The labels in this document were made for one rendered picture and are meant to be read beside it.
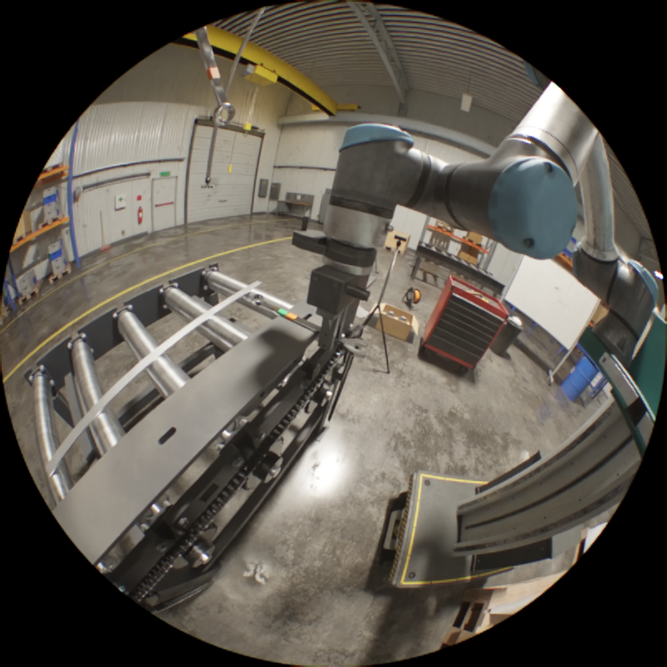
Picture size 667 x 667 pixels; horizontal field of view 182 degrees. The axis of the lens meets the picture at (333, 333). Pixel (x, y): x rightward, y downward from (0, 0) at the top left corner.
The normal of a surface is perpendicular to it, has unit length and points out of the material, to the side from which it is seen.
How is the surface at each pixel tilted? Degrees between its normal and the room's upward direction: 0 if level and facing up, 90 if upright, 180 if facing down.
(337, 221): 90
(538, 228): 95
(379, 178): 90
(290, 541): 0
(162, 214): 90
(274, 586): 0
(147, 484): 0
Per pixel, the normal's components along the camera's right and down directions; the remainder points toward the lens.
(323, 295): -0.43, 0.47
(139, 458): 0.19, -0.79
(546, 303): -0.76, 0.26
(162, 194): 0.88, 0.40
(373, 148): -0.23, 0.54
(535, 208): -0.05, 0.65
